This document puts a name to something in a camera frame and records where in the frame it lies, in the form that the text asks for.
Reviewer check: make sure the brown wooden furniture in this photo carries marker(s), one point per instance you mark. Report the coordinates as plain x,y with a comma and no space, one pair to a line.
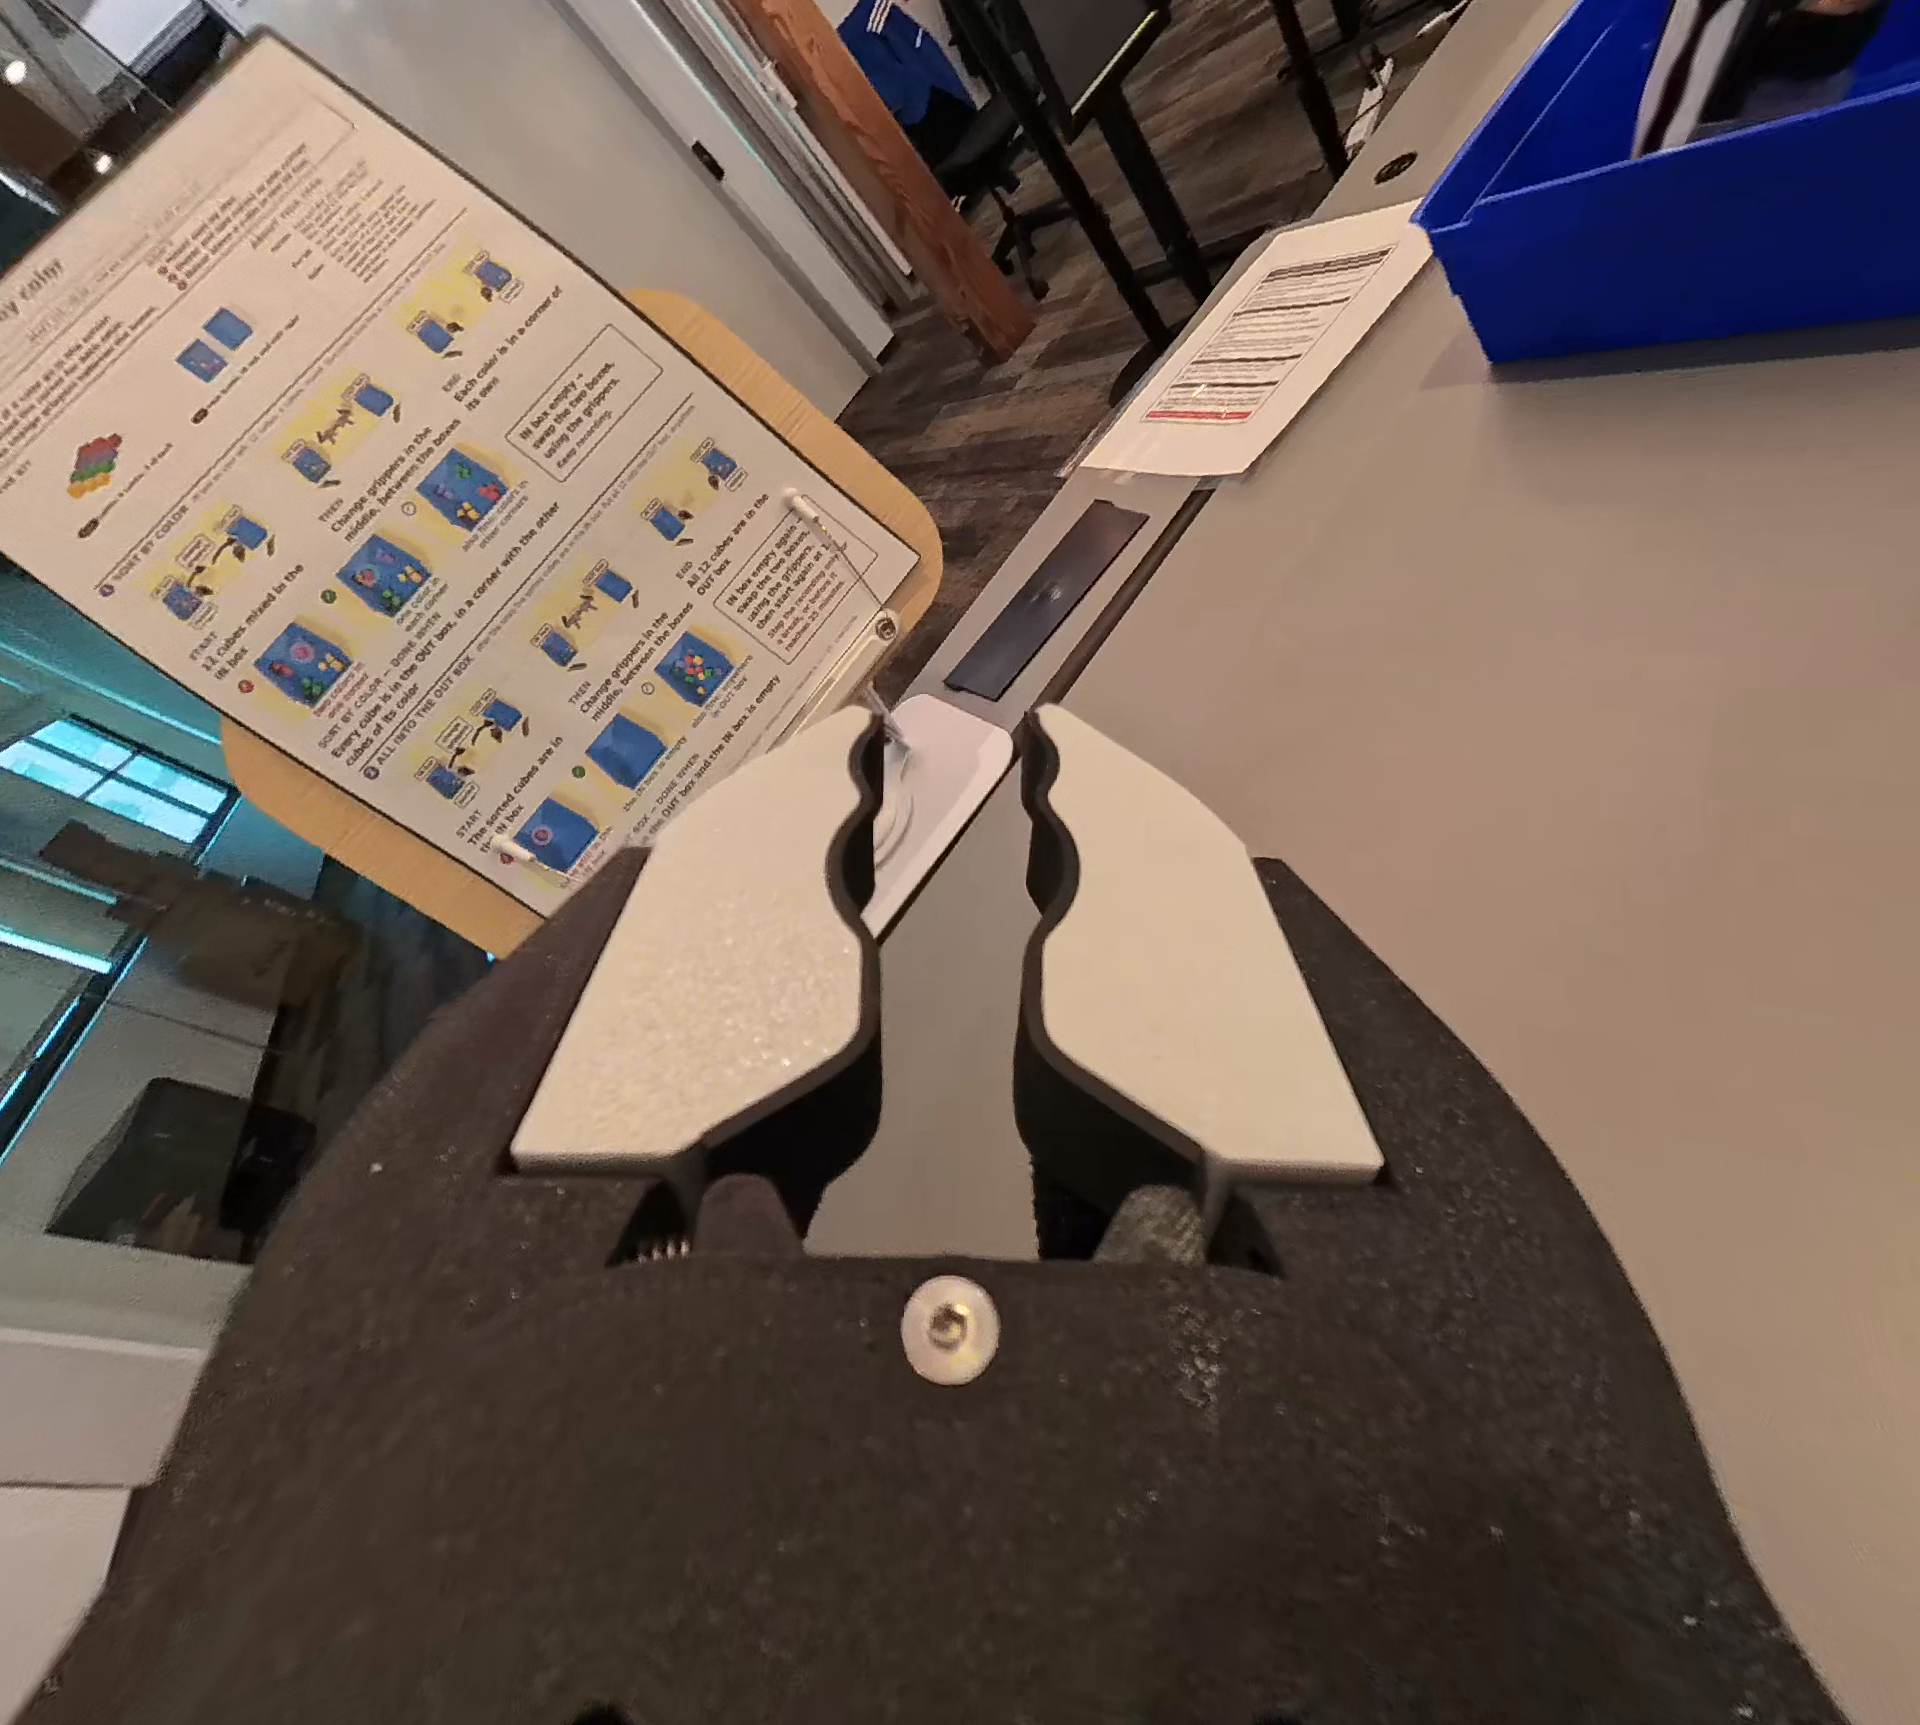
811,62

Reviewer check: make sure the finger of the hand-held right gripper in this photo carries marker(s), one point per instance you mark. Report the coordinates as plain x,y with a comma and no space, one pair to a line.
1673,75

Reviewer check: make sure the blue plastic bin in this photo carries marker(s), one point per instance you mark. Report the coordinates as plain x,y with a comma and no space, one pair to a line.
1648,238

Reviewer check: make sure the large window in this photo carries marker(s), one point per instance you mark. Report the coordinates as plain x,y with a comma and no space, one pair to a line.
134,782

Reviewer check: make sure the black box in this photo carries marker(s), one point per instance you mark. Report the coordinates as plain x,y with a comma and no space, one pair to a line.
178,1171

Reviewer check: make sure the blue jacket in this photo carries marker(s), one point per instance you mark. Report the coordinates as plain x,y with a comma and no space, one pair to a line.
897,62

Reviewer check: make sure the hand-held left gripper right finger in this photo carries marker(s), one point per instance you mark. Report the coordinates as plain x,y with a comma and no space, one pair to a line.
1202,1007

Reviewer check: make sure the printed instruction sheet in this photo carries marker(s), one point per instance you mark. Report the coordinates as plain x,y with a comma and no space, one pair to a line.
373,403

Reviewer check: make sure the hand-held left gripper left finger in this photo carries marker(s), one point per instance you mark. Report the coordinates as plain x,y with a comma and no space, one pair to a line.
705,1007

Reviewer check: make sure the brown cardboard box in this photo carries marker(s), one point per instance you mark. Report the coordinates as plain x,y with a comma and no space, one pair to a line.
227,925

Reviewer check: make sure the black office chair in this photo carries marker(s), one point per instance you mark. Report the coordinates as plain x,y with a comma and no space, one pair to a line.
980,145

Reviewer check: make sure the clear plastic bag with papers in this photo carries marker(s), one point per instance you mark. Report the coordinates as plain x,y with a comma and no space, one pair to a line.
1276,345

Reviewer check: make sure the white door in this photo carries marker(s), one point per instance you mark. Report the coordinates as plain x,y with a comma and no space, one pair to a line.
524,75

